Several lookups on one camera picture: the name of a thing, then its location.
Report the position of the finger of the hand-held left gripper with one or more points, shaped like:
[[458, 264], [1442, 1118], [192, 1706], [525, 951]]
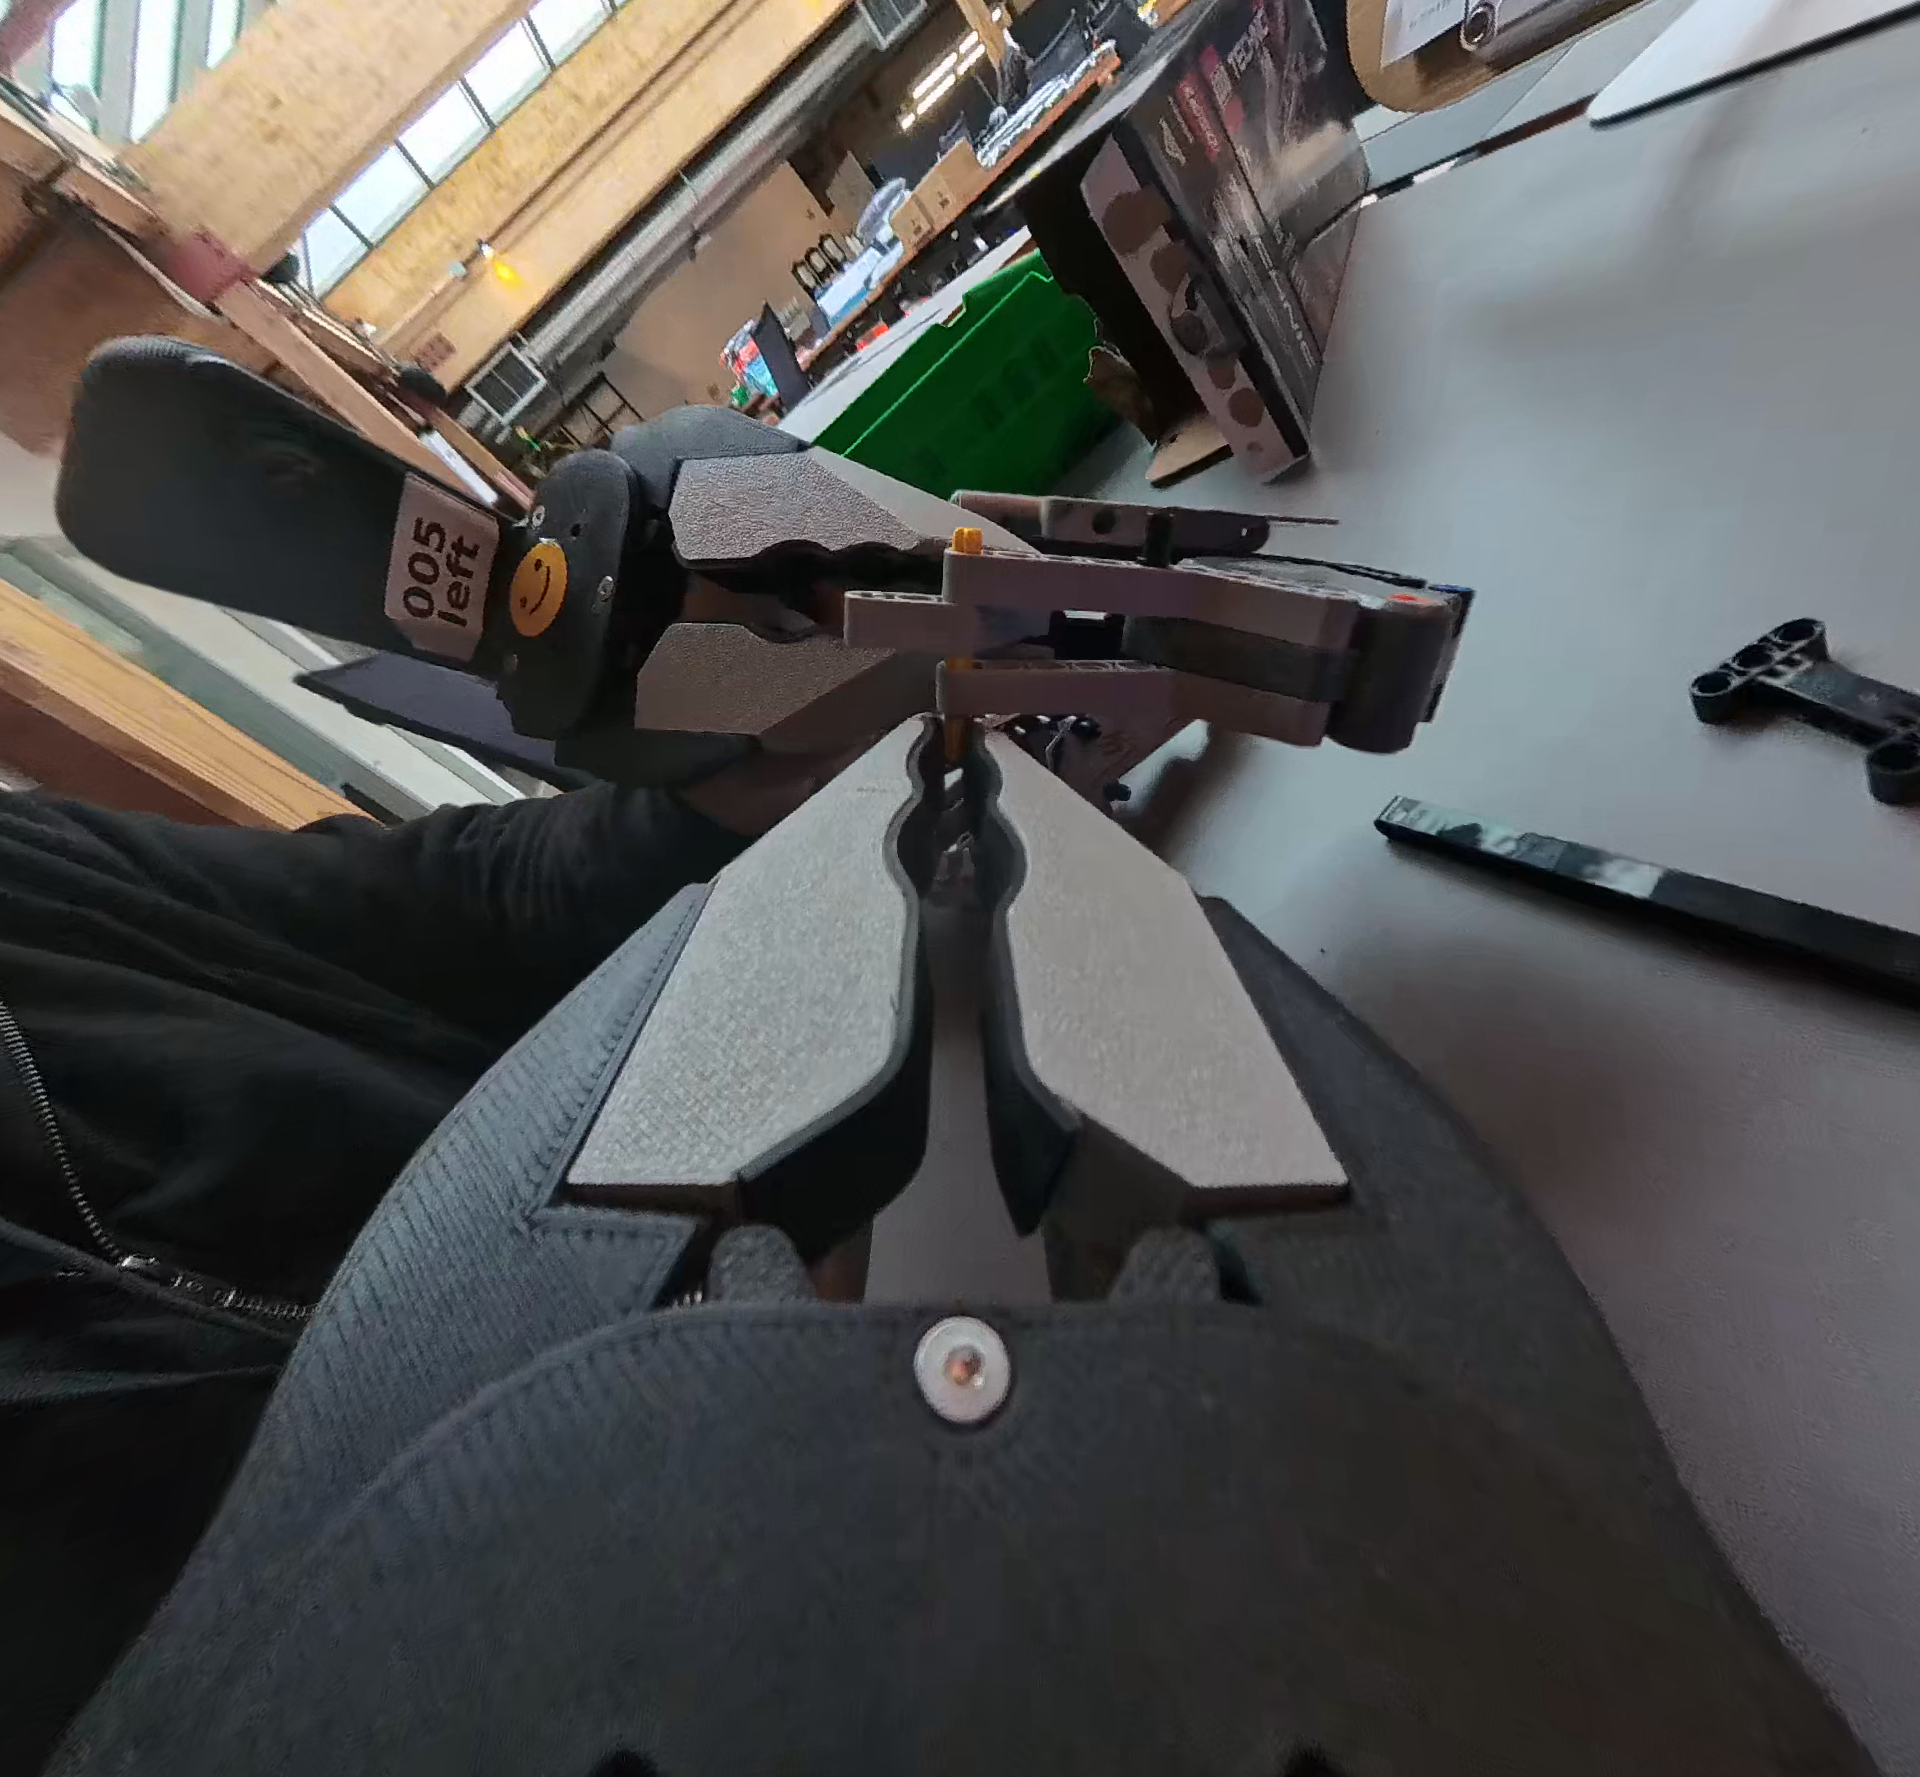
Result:
[[752, 690], [780, 502]]

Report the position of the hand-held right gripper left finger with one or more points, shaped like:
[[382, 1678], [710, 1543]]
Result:
[[734, 1041]]

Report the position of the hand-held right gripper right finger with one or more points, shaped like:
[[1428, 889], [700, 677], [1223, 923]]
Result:
[[1171, 1041]]

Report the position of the grey lego liftarm assembly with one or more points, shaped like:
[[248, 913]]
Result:
[[1124, 592]]

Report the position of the long black lego tile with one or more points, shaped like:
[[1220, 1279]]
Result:
[[1650, 893]]

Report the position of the person's left forearm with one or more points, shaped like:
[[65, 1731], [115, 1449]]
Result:
[[376, 893]]

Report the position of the black lego H connector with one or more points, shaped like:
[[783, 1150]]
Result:
[[1815, 683]]

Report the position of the black monitor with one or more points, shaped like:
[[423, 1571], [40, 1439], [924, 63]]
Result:
[[778, 353]]

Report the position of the black office chair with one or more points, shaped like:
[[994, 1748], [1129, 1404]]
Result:
[[419, 711]]

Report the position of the green plastic bin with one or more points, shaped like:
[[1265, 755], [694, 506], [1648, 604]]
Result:
[[960, 382]]

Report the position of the white air vent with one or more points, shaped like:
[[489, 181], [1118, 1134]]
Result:
[[894, 2], [507, 382]]

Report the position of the closed cardboard box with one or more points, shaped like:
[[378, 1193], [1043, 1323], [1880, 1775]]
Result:
[[938, 188]]

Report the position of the wooden partition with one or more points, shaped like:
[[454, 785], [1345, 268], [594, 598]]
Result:
[[120, 711]]

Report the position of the skylight window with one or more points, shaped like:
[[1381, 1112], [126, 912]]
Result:
[[450, 113]]

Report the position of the open cardboard box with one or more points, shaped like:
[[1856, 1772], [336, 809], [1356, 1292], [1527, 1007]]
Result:
[[1247, 158]]

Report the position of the white stand base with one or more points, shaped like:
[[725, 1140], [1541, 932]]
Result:
[[1771, 6]]

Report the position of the metal air duct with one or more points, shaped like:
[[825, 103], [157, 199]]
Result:
[[675, 231]]

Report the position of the wooden post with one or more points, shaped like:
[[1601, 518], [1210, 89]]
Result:
[[346, 368]]

